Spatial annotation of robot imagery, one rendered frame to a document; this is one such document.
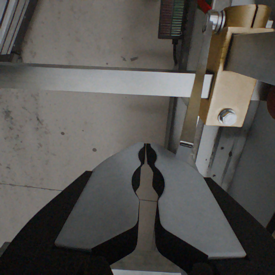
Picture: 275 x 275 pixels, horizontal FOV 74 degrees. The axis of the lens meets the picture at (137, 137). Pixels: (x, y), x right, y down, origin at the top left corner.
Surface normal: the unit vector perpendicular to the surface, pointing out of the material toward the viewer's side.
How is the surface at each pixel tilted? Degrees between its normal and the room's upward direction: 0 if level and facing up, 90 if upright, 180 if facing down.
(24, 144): 0
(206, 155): 0
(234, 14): 49
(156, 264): 90
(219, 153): 0
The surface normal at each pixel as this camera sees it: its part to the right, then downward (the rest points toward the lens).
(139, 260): 0.04, -0.89
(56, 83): -0.04, 0.46
